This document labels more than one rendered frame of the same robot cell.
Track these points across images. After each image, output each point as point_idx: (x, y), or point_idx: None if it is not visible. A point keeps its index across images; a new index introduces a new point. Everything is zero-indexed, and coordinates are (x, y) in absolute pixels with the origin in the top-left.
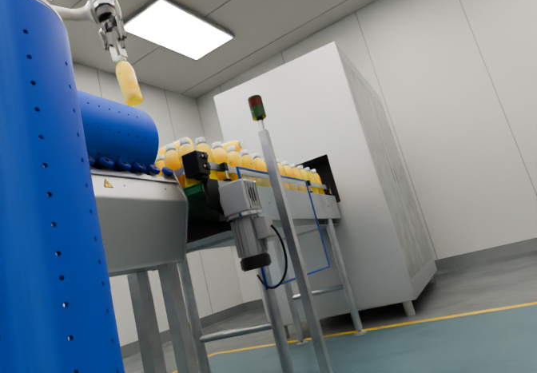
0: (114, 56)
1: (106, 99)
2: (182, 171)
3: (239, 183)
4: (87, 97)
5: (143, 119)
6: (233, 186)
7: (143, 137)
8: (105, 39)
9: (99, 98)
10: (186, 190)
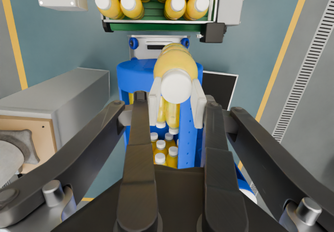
0: (159, 99)
1: (191, 126)
2: (190, 23)
3: (235, 25)
4: (194, 148)
5: (201, 85)
6: (229, 25)
7: None
8: (101, 148)
9: (193, 136)
10: (190, 31)
